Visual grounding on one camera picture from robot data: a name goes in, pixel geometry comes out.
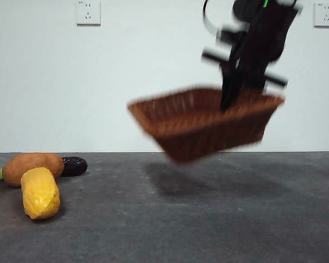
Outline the brown wicker basket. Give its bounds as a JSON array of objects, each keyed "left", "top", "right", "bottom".
[{"left": 127, "top": 86, "right": 286, "bottom": 164}]

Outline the brown potato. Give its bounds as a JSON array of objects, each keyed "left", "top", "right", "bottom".
[{"left": 2, "top": 153, "right": 65, "bottom": 188}]

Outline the purple eggplant with green stem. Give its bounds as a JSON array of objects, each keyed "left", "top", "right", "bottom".
[{"left": 0, "top": 156, "right": 88, "bottom": 183}]

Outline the yellow corn cob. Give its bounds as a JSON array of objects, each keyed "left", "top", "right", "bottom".
[{"left": 20, "top": 167, "right": 60, "bottom": 220}]

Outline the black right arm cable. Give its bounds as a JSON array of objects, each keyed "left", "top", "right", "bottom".
[{"left": 202, "top": 0, "right": 223, "bottom": 33}]

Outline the white wall power socket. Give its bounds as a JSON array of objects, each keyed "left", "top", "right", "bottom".
[
  {"left": 314, "top": 3, "right": 329, "bottom": 28},
  {"left": 76, "top": 0, "right": 101, "bottom": 27}
]

